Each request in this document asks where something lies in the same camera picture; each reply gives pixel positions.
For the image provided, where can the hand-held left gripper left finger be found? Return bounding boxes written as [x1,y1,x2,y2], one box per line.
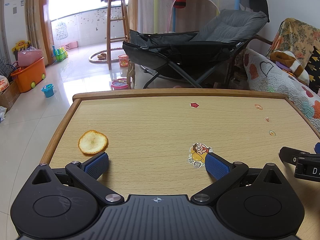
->
[31,152,125,204]

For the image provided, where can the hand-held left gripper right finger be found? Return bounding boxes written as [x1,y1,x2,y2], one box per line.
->
[190,152,284,204]

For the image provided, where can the dried orange peel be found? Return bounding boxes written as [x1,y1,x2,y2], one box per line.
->
[78,129,109,155]

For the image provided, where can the cartoon figure sticker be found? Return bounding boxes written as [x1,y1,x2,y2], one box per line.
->
[188,142,213,168]

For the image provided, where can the heart print quilt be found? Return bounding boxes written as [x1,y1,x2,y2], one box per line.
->
[235,48,320,125]

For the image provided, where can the black cushion gold trees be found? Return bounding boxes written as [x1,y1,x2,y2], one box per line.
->
[304,45,320,94]

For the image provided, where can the pink toy drum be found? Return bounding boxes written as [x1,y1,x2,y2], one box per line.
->
[111,79,130,91]

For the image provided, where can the blue toy bucket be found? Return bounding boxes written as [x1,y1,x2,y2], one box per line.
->
[41,84,55,98]

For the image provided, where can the brown white plush toy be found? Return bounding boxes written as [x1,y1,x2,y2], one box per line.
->
[269,50,310,85]

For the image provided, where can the brown glass jar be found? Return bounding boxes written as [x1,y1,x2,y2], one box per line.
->
[229,70,249,90]

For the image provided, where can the wooden giraffe toy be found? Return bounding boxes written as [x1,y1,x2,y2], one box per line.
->
[126,59,137,89]

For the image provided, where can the hula hoop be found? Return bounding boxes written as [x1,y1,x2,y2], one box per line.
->
[88,46,130,64]

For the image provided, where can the orange toy storage bin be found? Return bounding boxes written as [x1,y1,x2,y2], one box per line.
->
[10,57,47,93]

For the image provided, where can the brown cardboard box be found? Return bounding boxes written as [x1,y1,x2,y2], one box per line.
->
[0,80,21,111]

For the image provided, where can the floral sofa cover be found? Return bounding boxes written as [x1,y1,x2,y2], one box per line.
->
[265,18,320,63]

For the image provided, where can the green toy bowling pins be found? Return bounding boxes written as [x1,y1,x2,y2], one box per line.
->
[52,45,69,62]

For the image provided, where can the pink step stool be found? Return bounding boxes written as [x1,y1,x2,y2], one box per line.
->
[61,41,78,52]

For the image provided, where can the orange white snack bag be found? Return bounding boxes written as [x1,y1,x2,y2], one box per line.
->
[0,75,10,92]

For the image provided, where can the pink plastic basket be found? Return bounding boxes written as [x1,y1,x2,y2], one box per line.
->
[17,49,43,67]

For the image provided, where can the grey folding lounge chair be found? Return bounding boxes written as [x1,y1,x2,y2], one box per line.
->
[122,9,269,89]

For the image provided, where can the wooden bar stool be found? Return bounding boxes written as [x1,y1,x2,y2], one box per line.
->
[103,0,130,70]

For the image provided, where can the pink trimmed play tent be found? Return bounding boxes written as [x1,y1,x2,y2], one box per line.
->
[171,0,220,33]

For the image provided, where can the tan curtain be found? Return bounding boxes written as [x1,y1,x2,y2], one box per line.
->
[24,0,54,68]

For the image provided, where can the black hanging jacket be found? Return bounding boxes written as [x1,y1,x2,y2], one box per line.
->
[239,0,270,23]

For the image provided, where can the white standing air conditioner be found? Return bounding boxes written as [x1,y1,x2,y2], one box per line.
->
[2,0,28,60]

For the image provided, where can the wooden sofa frame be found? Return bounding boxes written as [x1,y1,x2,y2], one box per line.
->
[246,34,273,49]

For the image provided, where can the black wire basket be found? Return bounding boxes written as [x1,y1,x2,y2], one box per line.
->
[0,56,18,82]

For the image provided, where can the wall chart poster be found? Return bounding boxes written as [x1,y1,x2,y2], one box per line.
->
[55,21,68,40]

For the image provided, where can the mesh play enclosure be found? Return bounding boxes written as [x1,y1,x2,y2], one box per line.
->
[136,0,250,33]

